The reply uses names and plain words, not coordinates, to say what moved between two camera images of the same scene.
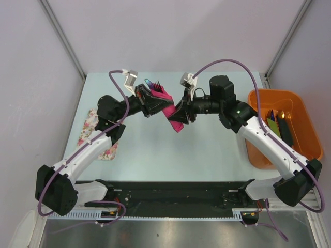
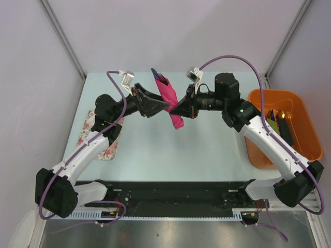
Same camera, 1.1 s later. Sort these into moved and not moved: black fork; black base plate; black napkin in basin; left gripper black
Moved: black fork
Not moved: black napkin in basin; black base plate; left gripper black
